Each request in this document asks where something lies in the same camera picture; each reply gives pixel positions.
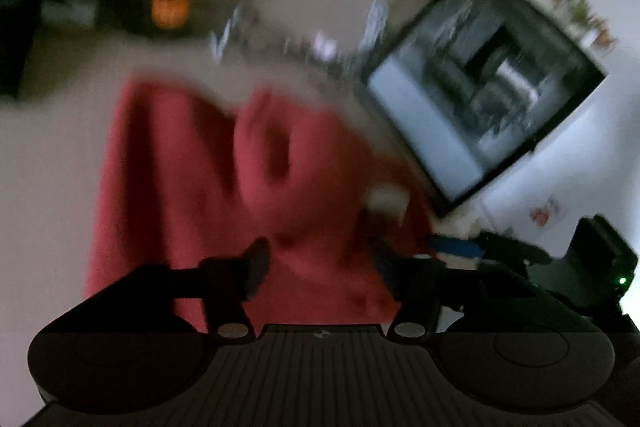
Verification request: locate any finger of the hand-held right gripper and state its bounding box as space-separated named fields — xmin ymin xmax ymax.
xmin=428 ymin=232 xmax=553 ymax=265

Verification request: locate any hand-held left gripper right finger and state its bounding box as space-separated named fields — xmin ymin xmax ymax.
xmin=369 ymin=237 xmax=501 ymax=342

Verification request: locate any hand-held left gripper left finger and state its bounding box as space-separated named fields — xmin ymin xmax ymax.
xmin=75 ymin=236 xmax=273 ymax=342

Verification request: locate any red garment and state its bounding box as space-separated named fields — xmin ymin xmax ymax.
xmin=85 ymin=77 xmax=436 ymax=325

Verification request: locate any black framed monitor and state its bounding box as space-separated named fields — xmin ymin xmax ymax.
xmin=362 ymin=0 xmax=609 ymax=219

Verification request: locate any orange round object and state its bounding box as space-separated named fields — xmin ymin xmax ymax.
xmin=150 ymin=0 xmax=192 ymax=30

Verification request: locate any dark furniture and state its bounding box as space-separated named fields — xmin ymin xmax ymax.
xmin=0 ymin=0 xmax=47 ymax=98

